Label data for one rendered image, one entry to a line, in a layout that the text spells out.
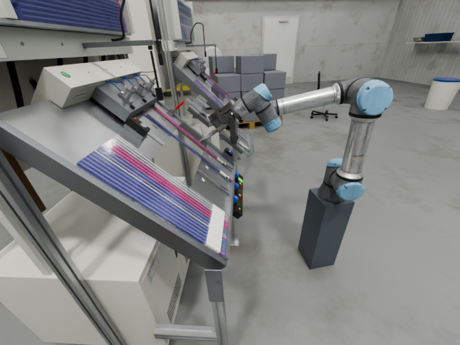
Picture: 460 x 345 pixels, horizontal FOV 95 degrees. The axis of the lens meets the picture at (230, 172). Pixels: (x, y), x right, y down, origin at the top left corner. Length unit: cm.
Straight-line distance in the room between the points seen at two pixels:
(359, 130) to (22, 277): 141
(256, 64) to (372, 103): 299
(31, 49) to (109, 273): 73
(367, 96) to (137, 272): 106
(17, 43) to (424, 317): 204
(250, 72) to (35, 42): 325
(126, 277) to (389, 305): 143
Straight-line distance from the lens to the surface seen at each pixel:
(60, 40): 89
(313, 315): 152
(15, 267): 122
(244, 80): 378
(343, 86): 109
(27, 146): 68
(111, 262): 100
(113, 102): 89
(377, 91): 97
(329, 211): 132
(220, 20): 857
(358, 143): 104
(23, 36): 80
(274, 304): 150
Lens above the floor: 132
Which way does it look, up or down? 31 degrees down
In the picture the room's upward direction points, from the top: 2 degrees counter-clockwise
